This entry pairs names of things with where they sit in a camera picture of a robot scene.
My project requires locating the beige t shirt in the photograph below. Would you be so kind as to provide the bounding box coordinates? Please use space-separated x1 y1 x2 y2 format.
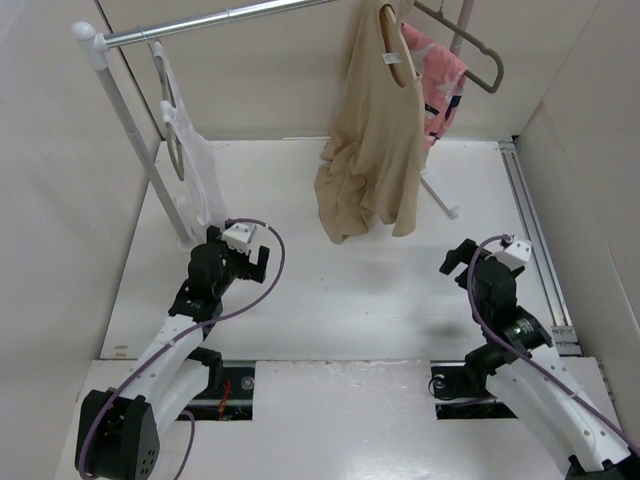
314 1 426 244

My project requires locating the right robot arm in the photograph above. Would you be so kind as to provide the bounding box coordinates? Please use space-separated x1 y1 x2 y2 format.
430 234 639 479

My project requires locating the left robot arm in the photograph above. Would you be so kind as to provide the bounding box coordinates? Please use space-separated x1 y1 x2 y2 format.
74 218 270 479

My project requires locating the grey hanger left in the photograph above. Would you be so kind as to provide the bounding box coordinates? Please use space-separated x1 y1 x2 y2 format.
149 40 185 182

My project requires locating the grey hanger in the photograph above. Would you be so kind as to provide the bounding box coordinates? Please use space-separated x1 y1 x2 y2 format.
149 40 185 182
412 0 505 94

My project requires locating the grey hanger right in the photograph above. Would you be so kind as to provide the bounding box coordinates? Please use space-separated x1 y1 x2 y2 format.
412 0 505 94

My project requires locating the white garment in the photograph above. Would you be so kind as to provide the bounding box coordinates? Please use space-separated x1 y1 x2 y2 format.
162 46 227 240

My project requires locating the pink patterned garment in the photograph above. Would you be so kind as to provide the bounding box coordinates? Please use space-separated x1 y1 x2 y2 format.
401 23 467 152

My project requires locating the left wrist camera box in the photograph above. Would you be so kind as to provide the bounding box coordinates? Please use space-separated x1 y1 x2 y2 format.
221 222 256 255

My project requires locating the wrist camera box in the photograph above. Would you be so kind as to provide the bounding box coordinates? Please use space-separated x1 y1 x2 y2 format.
494 235 532 271
221 222 256 255

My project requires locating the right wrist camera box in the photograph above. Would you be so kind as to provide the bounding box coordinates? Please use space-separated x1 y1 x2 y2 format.
494 235 532 271

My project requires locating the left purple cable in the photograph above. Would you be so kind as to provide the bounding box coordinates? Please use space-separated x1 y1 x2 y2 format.
73 216 287 480

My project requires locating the aluminium rail right side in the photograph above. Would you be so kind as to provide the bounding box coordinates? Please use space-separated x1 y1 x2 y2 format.
497 140 617 401

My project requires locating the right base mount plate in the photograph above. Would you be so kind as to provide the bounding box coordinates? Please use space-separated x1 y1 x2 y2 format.
428 362 516 421

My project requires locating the base mount plate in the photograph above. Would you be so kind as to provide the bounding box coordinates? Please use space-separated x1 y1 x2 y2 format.
185 361 256 421
428 362 516 421

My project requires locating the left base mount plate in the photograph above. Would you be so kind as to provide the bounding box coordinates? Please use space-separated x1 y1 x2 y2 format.
185 361 256 421

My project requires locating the clothes rack frame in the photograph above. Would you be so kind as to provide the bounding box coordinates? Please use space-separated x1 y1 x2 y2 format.
72 1 504 248

